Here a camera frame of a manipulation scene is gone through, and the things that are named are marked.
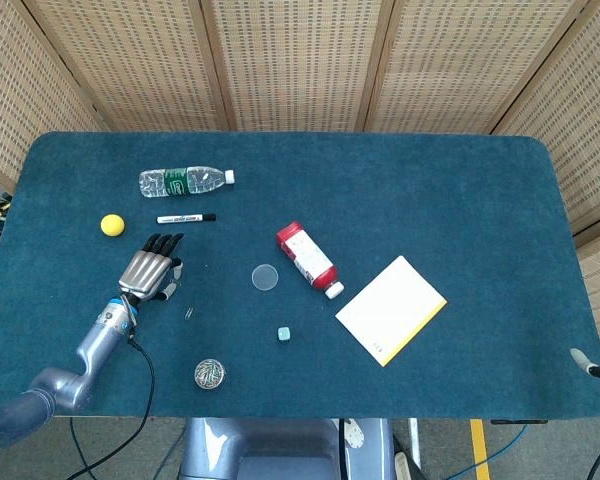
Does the white perforated plate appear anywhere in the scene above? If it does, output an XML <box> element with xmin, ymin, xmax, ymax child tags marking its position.
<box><xmin>342</xmin><ymin>418</ymin><xmax>366</xmax><ymax>454</ymax></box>

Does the yellow floor tape strip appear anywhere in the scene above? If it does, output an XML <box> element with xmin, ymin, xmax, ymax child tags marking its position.
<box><xmin>469</xmin><ymin>418</ymin><xmax>491</xmax><ymax>480</ymax></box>

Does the white whiteboard marker black cap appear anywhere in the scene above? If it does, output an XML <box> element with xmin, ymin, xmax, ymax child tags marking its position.
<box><xmin>155</xmin><ymin>213</ymin><xmax>218</xmax><ymax>225</ymax></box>

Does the woven bamboo screen panel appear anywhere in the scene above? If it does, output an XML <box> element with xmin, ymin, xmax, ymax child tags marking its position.
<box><xmin>22</xmin><ymin>0</ymin><xmax>231</xmax><ymax>134</ymax></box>
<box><xmin>199</xmin><ymin>0</ymin><xmax>396</xmax><ymax>134</ymax></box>
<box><xmin>364</xmin><ymin>0</ymin><xmax>599</xmax><ymax>135</ymax></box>
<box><xmin>492</xmin><ymin>0</ymin><xmax>600</xmax><ymax>361</ymax></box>
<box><xmin>0</xmin><ymin>0</ymin><xmax>106</xmax><ymax>194</ymax></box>

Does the container of paper clips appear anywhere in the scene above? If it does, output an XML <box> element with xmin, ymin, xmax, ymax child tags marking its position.
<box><xmin>193</xmin><ymin>358</ymin><xmax>227</xmax><ymax>390</ymax></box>

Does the silver-blue robot torso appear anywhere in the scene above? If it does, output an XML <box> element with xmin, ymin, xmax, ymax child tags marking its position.
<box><xmin>178</xmin><ymin>417</ymin><xmax>396</xmax><ymax>480</ymax></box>

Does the white notebook yellow spine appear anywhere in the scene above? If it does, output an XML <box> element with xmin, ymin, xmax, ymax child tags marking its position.
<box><xmin>334</xmin><ymin>255</ymin><xmax>449</xmax><ymax>368</ymax></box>

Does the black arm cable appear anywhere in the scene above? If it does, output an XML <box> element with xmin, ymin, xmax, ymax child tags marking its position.
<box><xmin>72</xmin><ymin>337</ymin><xmax>156</xmax><ymax>480</ymax></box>

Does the red juice bottle white cap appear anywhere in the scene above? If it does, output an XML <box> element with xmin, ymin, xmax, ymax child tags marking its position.
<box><xmin>276</xmin><ymin>221</ymin><xmax>345</xmax><ymax>301</ymax></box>

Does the yellow foam ball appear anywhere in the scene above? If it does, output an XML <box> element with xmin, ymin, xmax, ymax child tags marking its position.
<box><xmin>100</xmin><ymin>213</ymin><xmax>126</xmax><ymax>237</ymax></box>

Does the blue felt table cover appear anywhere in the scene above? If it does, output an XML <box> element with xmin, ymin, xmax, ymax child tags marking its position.
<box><xmin>0</xmin><ymin>131</ymin><xmax>600</xmax><ymax>420</ymax></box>

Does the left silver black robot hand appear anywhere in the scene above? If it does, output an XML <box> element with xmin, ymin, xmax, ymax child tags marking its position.
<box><xmin>117</xmin><ymin>232</ymin><xmax>185</xmax><ymax>302</ymax></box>

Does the blue floor cable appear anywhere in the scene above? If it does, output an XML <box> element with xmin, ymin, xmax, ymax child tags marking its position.
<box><xmin>68</xmin><ymin>418</ymin><xmax>89</xmax><ymax>469</ymax></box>
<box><xmin>459</xmin><ymin>423</ymin><xmax>530</xmax><ymax>480</ymax></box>

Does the clear water bottle green label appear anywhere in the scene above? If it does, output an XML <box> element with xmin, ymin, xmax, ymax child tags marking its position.
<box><xmin>138</xmin><ymin>166</ymin><xmax>237</xmax><ymax>199</ymax></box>

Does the clear round plastic lid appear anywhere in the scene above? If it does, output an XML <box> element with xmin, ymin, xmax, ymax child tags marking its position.
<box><xmin>251</xmin><ymin>263</ymin><xmax>280</xmax><ymax>291</ymax></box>

